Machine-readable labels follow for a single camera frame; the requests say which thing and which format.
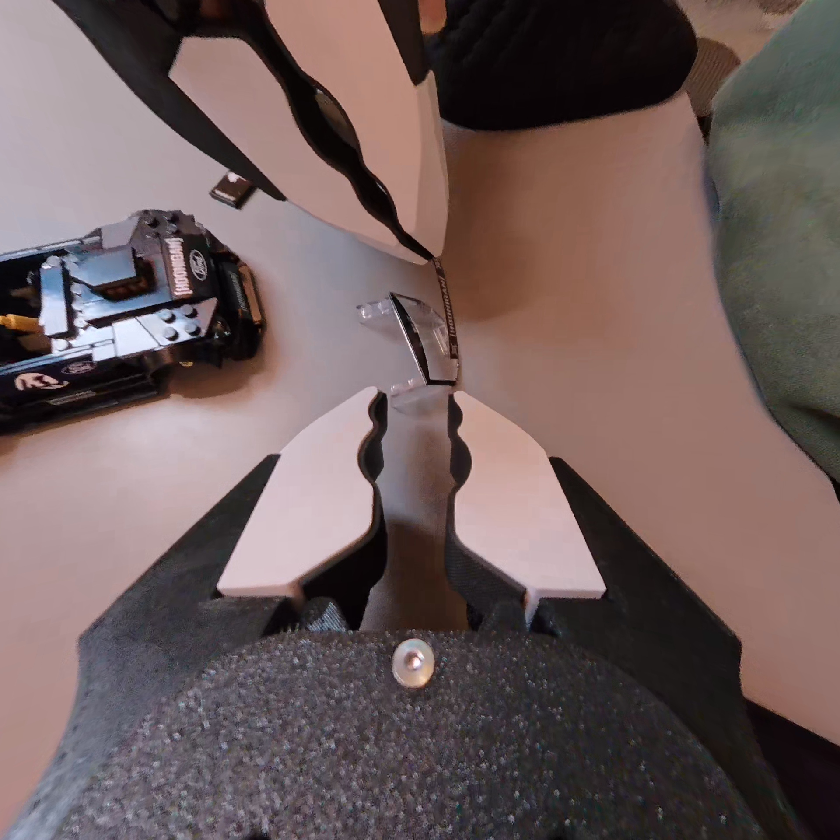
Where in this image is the black printed lego tile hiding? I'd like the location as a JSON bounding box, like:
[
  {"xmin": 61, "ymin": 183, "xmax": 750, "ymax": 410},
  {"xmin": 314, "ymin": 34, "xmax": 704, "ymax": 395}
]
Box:
[{"xmin": 209, "ymin": 169, "xmax": 257, "ymax": 210}]

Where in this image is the black lego car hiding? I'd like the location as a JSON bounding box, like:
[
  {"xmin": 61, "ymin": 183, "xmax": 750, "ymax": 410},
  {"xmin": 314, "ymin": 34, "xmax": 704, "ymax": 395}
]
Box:
[{"xmin": 0, "ymin": 209, "xmax": 266, "ymax": 435}]

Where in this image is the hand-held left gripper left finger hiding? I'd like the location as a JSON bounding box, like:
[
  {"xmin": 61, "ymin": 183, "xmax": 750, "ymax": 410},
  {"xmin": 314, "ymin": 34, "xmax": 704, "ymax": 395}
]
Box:
[{"xmin": 215, "ymin": 386, "xmax": 388, "ymax": 618}]

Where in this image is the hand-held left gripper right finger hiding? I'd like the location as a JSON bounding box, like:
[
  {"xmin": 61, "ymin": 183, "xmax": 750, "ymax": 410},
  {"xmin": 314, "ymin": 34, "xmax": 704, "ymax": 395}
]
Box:
[{"xmin": 445, "ymin": 390, "xmax": 607, "ymax": 627}]

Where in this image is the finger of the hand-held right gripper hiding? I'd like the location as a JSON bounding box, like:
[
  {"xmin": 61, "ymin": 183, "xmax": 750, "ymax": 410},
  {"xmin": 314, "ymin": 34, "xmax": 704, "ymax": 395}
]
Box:
[
  {"xmin": 168, "ymin": 33, "xmax": 433, "ymax": 266},
  {"xmin": 261, "ymin": 0, "xmax": 450, "ymax": 259}
]

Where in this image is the person's green sweater torso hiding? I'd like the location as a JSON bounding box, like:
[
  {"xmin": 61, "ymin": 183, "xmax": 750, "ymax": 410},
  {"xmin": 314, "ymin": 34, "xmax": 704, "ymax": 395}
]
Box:
[{"xmin": 705, "ymin": 0, "xmax": 840, "ymax": 483}]

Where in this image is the transparent lego windshield piece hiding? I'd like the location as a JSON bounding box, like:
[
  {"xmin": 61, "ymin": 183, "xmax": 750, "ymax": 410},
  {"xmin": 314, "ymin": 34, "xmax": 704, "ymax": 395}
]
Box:
[{"xmin": 356, "ymin": 257, "xmax": 463, "ymax": 416}]

